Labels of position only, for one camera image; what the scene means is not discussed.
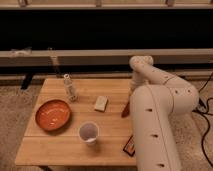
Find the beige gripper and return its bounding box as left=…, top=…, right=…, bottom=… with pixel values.
left=127, top=72, right=146, bottom=106

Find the dark red pepper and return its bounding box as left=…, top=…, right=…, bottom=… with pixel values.
left=121, top=102, right=130, bottom=118

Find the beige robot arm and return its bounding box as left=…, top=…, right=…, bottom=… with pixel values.
left=129, top=56, right=199, bottom=171

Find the beige sponge block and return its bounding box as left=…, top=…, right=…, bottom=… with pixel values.
left=94, top=96, right=108, bottom=112

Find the wooden table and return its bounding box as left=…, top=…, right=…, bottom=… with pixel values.
left=15, top=79, right=135, bottom=166

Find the red snack packet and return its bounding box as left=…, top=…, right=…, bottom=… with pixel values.
left=123, top=137, right=135, bottom=157

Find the clear plastic bottle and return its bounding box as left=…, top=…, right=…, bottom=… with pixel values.
left=64, top=74, right=77, bottom=101

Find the orange bowl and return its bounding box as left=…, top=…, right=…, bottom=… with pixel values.
left=35, top=99, right=72, bottom=131

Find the long grey bench rail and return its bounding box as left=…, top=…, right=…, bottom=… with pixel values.
left=0, top=48, right=213, bottom=67

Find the black cable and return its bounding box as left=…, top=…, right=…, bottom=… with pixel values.
left=191, top=71, right=213, bottom=168

